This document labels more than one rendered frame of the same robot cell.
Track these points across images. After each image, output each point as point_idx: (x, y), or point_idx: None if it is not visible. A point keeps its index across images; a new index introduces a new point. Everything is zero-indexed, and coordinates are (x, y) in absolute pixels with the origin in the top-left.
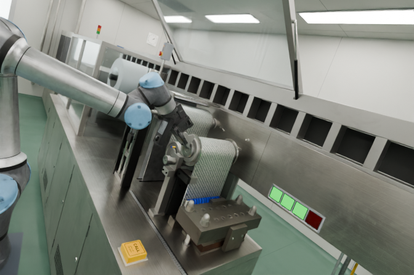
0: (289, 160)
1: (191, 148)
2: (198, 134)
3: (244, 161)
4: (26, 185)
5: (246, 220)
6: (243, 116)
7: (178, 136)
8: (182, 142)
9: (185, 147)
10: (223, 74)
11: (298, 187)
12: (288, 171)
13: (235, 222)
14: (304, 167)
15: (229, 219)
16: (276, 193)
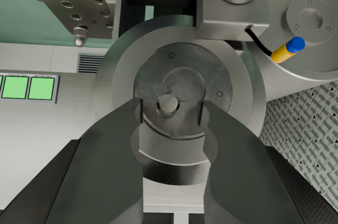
0: (33, 161)
1: (147, 107)
2: (273, 133)
3: None
4: None
5: (52, 10)
6: (184, 211)
7: (206, 183)
8: (202, 118)
9: (112, 112)
10: None
11: (4, 122)
12: (31, 139)
13: None
14: (2, 161)
15: None
16: (39, 90)
